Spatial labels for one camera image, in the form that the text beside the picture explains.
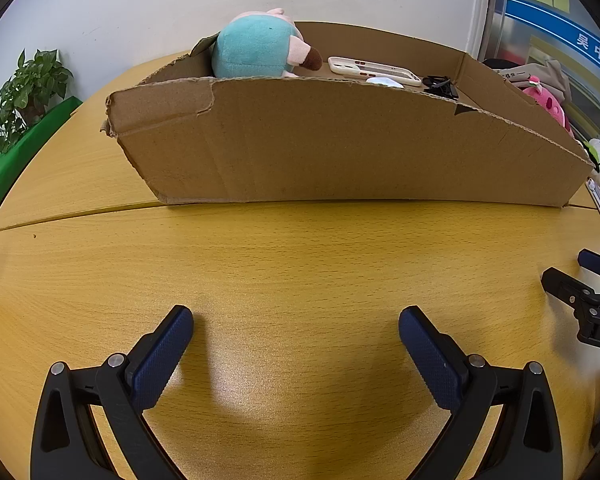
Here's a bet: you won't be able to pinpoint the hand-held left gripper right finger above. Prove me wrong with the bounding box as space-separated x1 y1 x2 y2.
398 306 565 480

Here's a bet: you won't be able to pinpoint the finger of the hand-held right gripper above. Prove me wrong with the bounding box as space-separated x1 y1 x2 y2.
541 267 600 318
577 249 600 281

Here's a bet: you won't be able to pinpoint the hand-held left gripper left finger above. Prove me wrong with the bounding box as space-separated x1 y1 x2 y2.
30 305 196 480

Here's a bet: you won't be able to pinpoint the brown cardboard box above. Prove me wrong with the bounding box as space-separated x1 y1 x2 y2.
100 21 595 209

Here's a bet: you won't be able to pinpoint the black sunglasses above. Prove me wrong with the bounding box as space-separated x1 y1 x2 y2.
422 75 460 100

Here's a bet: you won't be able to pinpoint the beige phone case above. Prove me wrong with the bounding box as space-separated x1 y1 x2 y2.
327 56 423 87

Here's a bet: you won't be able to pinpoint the teal and pink plush toy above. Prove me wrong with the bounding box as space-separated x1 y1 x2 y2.
211 8 324 79

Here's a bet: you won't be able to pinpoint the beige cloth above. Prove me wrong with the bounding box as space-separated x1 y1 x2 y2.
482 59 573 103

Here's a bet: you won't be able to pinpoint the green board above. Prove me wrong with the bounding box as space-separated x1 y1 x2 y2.
0 96 83 221

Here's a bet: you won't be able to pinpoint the glass partition with blue band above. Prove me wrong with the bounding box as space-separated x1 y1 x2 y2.
482 0 600 146

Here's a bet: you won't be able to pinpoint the green potted plant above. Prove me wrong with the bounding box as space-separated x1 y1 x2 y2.
0 49 75 171

